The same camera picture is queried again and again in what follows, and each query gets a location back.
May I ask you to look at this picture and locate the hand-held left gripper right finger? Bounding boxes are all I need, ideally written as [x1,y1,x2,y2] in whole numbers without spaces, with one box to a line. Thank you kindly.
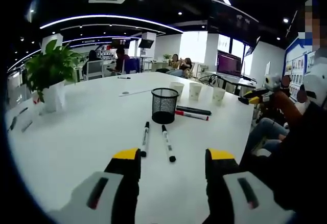
[203,148,294,224]

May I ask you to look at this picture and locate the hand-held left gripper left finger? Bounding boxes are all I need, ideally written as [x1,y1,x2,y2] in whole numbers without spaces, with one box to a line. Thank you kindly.
[48,147,142,224]

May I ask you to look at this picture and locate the white paper cup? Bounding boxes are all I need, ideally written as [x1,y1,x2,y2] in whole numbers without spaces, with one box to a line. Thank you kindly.
[212,87,227,107]
[189,82,203,101]
[170,81,185,102]

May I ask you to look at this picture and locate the white whiteboard marker red cap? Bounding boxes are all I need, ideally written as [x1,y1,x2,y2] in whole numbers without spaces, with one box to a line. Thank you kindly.
[175,110,210,122]

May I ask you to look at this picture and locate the white whiteboard marker black cap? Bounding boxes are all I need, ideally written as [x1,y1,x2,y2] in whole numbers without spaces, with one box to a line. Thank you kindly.
[161,124,177,163]
[139,121,151,158]

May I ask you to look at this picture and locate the black mesh pen holder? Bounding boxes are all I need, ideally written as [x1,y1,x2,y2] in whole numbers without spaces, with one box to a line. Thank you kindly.
[151,87,179,124]

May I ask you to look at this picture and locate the grey pen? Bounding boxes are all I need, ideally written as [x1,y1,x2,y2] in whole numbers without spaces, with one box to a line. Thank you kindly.
[21,120,34,133]

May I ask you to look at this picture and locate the dark pen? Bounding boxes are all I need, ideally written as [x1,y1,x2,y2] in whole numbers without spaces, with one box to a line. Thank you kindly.
[7,107,29,133]

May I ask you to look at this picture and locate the person's jeans legs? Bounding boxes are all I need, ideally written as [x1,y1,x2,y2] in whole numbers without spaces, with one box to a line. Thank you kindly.
[244,117,291,156]

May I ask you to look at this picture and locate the computer monitor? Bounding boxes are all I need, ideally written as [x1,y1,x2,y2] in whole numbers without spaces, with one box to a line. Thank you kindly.
[217,50,242,77]

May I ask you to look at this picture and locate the white chest device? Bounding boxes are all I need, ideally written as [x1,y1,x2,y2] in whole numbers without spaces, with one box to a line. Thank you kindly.
[302,62,327,107]

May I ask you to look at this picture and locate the large hanging dark screen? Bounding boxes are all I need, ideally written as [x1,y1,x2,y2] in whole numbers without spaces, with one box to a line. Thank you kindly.
[207,0,261,49]

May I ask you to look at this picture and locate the white plant pot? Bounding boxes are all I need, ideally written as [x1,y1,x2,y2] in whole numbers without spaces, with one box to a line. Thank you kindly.
[40,80,66,114]

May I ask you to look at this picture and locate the small hanging screen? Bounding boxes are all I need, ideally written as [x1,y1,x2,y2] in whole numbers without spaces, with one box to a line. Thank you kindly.
[138,38,155,49]

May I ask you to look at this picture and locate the white office chair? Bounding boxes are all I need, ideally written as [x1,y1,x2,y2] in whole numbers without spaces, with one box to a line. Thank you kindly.
[83,59,105,81]

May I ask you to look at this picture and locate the green potted plant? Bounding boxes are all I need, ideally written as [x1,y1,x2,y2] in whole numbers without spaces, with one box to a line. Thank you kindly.
[25,39,83,104]

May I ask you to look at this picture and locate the curved ceiling light strip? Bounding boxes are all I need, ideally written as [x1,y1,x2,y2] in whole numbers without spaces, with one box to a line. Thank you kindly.
[39,14,184,34]

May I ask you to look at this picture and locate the wall poster board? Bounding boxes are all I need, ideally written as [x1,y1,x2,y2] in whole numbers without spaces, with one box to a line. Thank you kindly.
[284,36,316,102]

